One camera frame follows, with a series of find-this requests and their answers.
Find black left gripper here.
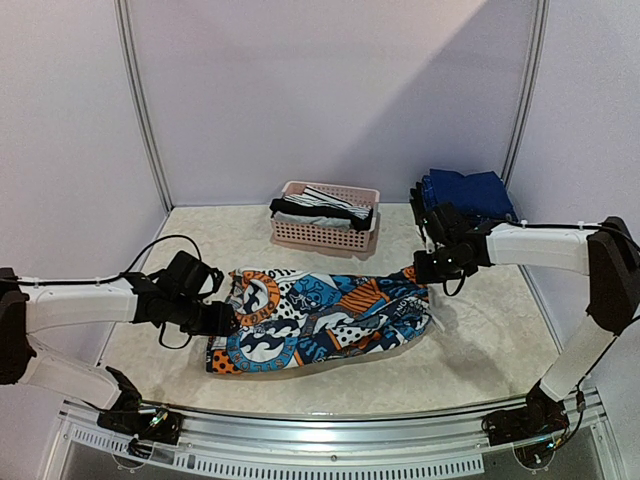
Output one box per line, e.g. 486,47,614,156
169,293,241,337

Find navy blue Mickey t-shirt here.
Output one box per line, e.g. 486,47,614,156
427,169,517,220

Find orange patterned garment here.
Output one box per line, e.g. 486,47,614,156
205,267,433,375

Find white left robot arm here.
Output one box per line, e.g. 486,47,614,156
1,251,240,434

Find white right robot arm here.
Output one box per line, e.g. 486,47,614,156
412,203,639,436

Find black folded printed garment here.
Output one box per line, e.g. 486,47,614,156
409,182,430,247

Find grey folded garment in basket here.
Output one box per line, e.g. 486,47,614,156
272,212,351,231

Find pink perforated plastic basket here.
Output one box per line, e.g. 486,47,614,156
271,181,380,252

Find black garment in basket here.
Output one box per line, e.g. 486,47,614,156
269,198,374,231

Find black white striped garment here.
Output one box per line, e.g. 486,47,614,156
298,186,371,220

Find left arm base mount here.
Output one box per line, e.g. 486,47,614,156
97,367,184,460

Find aluminium front rail frame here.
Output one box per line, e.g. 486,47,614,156
41,388,626,479

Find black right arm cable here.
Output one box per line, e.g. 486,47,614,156
442,219,640,401

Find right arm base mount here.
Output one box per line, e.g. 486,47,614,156
481,386,586,472

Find right aluminium corner post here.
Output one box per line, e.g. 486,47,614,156
501,0,550,186

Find aluminium corner post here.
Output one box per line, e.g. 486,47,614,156
501,0,550,186
114,0,174,214

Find left aluminium corner post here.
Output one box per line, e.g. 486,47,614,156
114,0,174,214

